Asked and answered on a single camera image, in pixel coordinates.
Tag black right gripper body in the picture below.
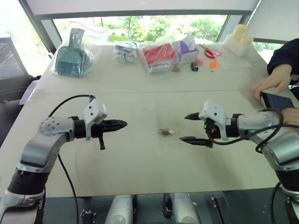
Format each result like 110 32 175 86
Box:
204 118 222 141

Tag black smartphone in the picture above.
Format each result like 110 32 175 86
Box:
259 91 296 109

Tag white foam blocks in bag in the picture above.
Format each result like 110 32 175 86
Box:
224 23 255 57

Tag grey window frame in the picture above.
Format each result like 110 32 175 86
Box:
18 0 299 77

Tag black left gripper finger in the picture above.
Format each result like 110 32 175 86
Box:
107 119 128 128
107 126 127 134

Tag black bracket under table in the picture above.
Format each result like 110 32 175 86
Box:
211 196 232 224
78 209 98 224

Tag green dustpan in plastic bag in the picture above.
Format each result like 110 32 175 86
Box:
51 21 104 79

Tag red handled scissors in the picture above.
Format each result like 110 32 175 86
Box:
199 43 221 59

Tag red item in plastic bag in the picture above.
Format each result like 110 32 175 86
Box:
139 41 177 76

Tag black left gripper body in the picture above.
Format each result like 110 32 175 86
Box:
90 119 112 151

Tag black chair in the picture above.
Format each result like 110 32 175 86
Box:
0 36 43 145

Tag blue white items in bag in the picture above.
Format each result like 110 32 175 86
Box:
112 41 139 64

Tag person's left hand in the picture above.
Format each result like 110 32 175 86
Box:
281 107 299 126

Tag purple white box in bag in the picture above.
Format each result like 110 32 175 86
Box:
172 33 199 65

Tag silver rounded robot leg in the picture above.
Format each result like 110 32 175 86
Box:
109 194 139 224
171 192 202 224

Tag dark blue sleeve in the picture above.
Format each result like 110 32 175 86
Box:
267 38 299 82

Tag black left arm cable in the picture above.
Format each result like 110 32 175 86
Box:
48 94 96 224

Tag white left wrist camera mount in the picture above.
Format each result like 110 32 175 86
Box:
83 99 108 141

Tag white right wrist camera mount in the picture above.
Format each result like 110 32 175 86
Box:
199 100 230 141

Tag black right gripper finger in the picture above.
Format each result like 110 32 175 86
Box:
184 112 200 121
179 136 214 148

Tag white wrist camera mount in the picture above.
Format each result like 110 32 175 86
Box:
83 99 108 141
199 100 230 141

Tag person's right hand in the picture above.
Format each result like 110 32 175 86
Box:
249 65 293 101

